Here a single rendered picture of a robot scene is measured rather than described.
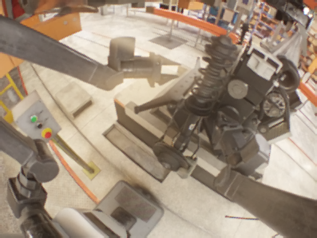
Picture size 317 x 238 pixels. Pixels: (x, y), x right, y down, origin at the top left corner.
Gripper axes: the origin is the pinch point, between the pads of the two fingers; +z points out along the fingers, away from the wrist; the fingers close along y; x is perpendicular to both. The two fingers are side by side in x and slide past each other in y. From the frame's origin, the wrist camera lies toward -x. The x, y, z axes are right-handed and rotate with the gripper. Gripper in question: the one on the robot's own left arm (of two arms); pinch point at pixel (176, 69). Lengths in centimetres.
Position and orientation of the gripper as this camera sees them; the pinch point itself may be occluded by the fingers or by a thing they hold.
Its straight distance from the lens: 47.0
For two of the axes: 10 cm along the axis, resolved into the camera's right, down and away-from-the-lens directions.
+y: -1.2, 7.8, 6.1
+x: 2.6, 6.2, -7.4
